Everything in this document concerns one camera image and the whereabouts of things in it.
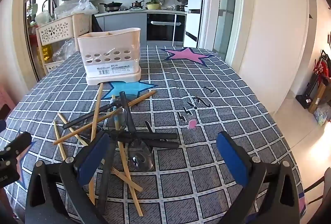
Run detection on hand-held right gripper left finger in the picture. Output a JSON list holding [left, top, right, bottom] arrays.
[[25, 132, 112, 224]]

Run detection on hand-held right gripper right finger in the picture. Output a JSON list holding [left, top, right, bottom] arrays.
[[216, 132, 308, 224]]

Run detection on black-handled metal spoon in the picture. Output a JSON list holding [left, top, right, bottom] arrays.
[[129, 121, 180, 150], [98, 108, 129, 215], [119, 91, 155, 172], [114, 132, 179, 141], [62, 100, 123, 130]]

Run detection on pile of bamboo chopsticks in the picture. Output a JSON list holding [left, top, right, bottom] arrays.
[[53, 83, 157, 205]]

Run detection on beige plastic utensil holder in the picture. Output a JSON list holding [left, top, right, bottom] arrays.
[[77, 28, 142, 86]]

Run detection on grey checked star tablecloth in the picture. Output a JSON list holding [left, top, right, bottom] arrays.
[[2, 45, 306, 224]]

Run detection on yellow package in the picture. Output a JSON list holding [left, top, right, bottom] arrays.
[[40, 44, 53, 61]]

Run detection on crumpled clear plastic bag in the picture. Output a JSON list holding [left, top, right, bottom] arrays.
[[52, 38, 78, 62]]

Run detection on patterned bag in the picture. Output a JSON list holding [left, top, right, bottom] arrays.
[[314, 104, 331, 126]]

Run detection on brown cardboard box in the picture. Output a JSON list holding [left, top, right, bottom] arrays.
[[309, 82, 327, 113]]

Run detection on white plastic basket rack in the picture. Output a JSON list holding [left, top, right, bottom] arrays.
[[36, 12, 91, 76]]

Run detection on small white plastic bag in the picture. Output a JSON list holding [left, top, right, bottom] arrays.
[[35, 10, 53, 26]]

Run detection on red printed board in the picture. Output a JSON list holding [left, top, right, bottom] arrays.
[[314, 59, 331, 80]]

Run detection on glass sliding door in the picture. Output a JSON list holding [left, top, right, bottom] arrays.
[[202, 0, 245, 59]]

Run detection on large clear plastic bag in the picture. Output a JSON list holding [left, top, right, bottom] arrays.
[[54, 0, 99, 20]]

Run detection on grey kitchen counter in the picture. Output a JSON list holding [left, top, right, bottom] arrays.
[[94, 9, 188, 42]]

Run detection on black built-in oven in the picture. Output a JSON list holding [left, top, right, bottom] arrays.
[[146, 13, 186, 42]]

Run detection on black wok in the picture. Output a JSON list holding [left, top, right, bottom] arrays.
[[100, 1, 123, 12]]

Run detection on green basin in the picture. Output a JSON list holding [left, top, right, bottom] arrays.
[[145, 0, 162, 10]]

